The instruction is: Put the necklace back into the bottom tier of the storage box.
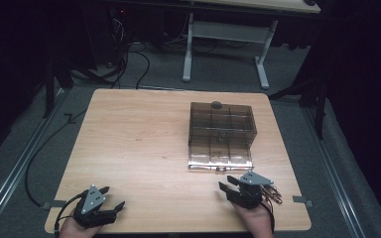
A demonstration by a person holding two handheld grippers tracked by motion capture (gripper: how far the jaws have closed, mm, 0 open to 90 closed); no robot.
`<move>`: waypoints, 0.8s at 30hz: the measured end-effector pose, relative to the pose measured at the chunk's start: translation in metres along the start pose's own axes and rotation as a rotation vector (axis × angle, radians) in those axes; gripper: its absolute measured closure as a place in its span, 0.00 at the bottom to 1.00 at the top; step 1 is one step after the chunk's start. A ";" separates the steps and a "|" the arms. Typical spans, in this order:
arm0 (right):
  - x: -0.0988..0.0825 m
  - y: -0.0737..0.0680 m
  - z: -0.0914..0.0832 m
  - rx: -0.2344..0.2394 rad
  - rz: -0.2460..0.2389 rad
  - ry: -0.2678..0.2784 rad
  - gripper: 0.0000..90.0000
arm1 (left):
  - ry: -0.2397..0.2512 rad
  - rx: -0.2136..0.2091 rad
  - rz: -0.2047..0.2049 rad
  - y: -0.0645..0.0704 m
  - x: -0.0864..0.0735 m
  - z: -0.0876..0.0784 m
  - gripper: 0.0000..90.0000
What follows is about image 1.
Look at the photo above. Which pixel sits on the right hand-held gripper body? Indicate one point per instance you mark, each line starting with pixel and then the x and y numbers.
pixel 251 190

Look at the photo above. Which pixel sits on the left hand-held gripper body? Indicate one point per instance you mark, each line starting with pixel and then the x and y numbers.
pixel 92 202

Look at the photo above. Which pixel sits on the smoky clear plastic compartment box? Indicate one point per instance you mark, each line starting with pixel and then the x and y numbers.
pixel 221 132

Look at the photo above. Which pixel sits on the person's right hand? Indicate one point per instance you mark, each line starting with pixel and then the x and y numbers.
pixel 254 220

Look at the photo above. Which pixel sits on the person's left hand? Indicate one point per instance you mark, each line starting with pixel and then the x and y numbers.
pixel 77 230

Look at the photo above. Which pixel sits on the black stand leg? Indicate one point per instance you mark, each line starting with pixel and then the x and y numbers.
pixel 49 89
pixel 319 102

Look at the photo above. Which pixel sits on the metal floor rail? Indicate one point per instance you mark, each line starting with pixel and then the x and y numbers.
pixel 16 172
pixel 330 172

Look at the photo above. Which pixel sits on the white metal desk frame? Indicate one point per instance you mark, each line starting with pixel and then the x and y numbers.
pixel 226 32

